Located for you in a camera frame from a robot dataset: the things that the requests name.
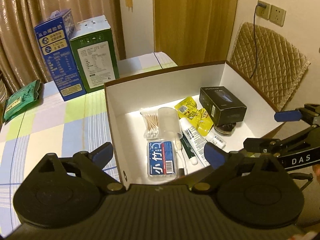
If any quilted tan chair cover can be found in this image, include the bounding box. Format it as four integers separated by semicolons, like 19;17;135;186
230;22;311;111

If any green white tube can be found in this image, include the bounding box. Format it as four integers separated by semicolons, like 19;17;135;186
181;135;198;165

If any dark purple scrunchie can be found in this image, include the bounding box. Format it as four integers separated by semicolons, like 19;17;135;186
214;123;236;136

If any checkered tablecloth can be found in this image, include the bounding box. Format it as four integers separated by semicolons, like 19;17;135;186
0;51;178;233

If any green tissue pack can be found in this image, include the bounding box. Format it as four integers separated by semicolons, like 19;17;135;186
2;80;43;123

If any blue dental floss box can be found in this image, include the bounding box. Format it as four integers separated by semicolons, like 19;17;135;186
147;140;177;181

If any brown cardboard storage box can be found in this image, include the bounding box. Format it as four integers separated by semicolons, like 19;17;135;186
105;61;283;187

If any wall power outlet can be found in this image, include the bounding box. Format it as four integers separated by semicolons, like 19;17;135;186
255;0;286;27

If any blue milk carton box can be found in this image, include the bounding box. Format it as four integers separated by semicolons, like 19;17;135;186
34;9;86;101

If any white toothpaste tube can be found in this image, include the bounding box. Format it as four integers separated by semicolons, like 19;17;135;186
179;118;209;167

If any black power cable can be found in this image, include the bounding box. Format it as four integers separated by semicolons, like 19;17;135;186
249;2;267;80

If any green milk carton box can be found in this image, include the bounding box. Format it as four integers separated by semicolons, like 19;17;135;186
69;15;119;93

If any black Flyco shaver box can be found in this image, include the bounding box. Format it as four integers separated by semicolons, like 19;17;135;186
199;86;247;126

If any yellow snack pouch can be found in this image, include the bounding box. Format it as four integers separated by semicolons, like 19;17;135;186
174;96;213;137

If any small white bottle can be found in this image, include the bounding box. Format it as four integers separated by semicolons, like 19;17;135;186
206;132;226;149

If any cotton swab bag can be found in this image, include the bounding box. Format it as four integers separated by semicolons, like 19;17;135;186
140;111;159;140

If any wooden door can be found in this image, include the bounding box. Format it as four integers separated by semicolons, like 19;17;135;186
153;0;238;66

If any beige curtain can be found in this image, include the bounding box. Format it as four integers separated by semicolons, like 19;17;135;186
1;0;126;93

